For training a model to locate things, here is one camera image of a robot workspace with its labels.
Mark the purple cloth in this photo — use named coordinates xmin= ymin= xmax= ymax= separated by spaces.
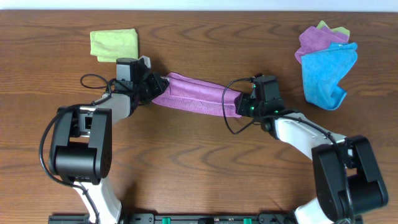
xmin=152 ymin=73 xmax=241 ymax=118
xmin=295 ymin=26 xmax=349 ymax=63

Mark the folded green cloth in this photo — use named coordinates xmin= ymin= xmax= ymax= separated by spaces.
xmin=90 ymin=29 xmax=139 ymax=63

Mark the blue cloth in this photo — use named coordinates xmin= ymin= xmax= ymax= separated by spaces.
xmin=302 ymin=42 xmax=358 ymax=110

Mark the light green cloth in pile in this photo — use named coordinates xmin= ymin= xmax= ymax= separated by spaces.
xmin=317 ymin=21 xmax=350 ymax=37

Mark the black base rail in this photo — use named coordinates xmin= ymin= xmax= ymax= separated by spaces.
xmin=48 ymin=212 xmax=364 ymax=224

